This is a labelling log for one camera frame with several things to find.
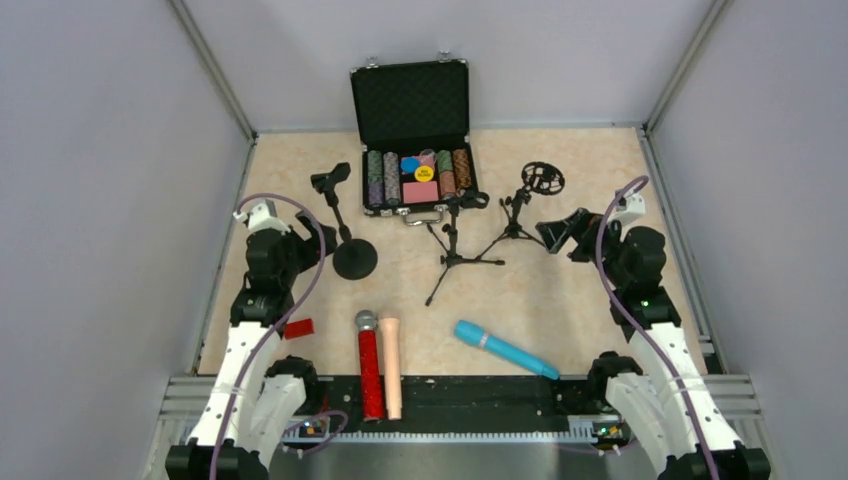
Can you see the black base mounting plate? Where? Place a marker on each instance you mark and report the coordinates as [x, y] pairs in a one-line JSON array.
[[464, 404]]

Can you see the orange brown chip stack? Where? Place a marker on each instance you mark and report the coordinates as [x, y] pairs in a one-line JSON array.
[[462, 169]]

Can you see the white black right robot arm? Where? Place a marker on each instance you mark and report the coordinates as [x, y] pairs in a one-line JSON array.
[[657, 390]]

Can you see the blue toy microphone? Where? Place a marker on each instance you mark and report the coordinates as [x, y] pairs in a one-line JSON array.
[[476, 336]]

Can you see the black poker chip case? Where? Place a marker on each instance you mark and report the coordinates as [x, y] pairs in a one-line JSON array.
[[405, 108]]

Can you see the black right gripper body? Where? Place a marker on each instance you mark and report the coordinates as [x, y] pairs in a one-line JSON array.
[[582, 229]]

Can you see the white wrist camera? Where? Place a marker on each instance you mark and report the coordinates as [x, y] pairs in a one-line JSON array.
[[629, 209], [262, 216]]

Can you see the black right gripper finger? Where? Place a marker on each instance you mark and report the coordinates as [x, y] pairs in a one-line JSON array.
[[568, 224], [555, 238]]

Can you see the green red chip stack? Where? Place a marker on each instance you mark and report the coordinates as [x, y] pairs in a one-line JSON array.
[[446, 175]]

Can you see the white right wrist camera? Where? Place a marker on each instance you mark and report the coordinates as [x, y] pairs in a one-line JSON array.
[[629, 209]]

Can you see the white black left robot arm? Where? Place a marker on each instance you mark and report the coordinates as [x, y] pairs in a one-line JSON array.
[[254, 398]]

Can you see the blue dealer button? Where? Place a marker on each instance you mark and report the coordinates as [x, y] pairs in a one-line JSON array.
[[408, 165]]

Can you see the red glitter microphone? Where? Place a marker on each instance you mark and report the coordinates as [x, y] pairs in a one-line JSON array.
[[371, 385]]

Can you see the pink card deck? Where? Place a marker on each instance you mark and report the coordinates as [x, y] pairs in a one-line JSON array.
[[420, 192]]

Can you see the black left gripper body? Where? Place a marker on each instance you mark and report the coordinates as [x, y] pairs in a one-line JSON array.
[[308, 240]]

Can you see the peach pink microphone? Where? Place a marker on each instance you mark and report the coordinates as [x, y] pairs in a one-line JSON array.
[[390, 336]]

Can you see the yellow big blind button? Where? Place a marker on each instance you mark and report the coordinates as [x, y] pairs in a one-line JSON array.
[[424, 174]]

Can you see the black round-base mic stand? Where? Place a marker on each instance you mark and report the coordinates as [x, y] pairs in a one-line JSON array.
[[354, 258]]

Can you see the small red block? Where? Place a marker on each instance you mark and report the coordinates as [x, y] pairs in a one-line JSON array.
[[298, 329]]

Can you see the black tripod clip mic stand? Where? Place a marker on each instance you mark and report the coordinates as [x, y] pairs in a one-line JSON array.
[[470, 199]]

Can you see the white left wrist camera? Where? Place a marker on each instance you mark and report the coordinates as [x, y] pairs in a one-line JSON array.
[[262, 216]]

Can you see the green poker chip stack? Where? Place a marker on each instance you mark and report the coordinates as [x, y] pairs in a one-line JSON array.
[[375, 178]]

